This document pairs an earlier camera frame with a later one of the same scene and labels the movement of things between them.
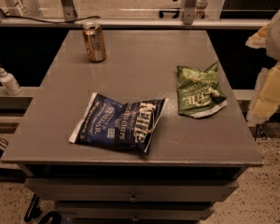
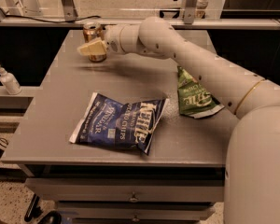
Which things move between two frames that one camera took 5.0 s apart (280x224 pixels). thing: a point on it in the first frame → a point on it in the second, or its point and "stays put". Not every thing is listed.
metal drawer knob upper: [133, 199] stays put
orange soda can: [94, 42] stays put
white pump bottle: [8, 81] stays put
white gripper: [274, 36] → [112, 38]
